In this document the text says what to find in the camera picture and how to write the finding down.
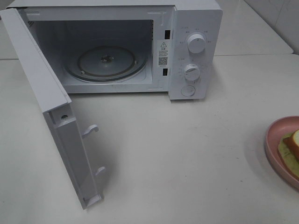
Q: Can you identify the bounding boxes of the round door release button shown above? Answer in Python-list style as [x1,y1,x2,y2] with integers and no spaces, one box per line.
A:
[181,85,195,97]

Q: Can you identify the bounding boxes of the white microwave door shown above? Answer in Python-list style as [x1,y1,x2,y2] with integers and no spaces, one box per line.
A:
[0,8,102,209]

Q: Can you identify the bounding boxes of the green lettuce leaf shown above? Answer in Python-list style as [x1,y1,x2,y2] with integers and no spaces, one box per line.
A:
[278,133,299,179]

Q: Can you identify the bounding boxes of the white microwave oven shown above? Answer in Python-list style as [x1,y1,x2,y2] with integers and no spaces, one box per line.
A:
[6,0,223,100]

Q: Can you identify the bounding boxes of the warning label with QR code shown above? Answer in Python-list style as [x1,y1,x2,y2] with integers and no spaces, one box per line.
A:
[157,40,170,67]

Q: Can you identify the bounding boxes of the white bread slice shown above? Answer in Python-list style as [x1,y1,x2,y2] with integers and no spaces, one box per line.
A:
[283,130,299,160]

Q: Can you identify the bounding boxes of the pink round plate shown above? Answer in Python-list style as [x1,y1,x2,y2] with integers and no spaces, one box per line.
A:
[264,116,299,190]

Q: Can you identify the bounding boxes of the glass microwave turntable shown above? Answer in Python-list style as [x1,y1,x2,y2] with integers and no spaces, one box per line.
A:
[65,45,148,82]

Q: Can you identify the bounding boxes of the white microwave knob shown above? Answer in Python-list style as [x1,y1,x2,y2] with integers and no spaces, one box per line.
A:
[187,33,206,54]
[184,64,201,81]

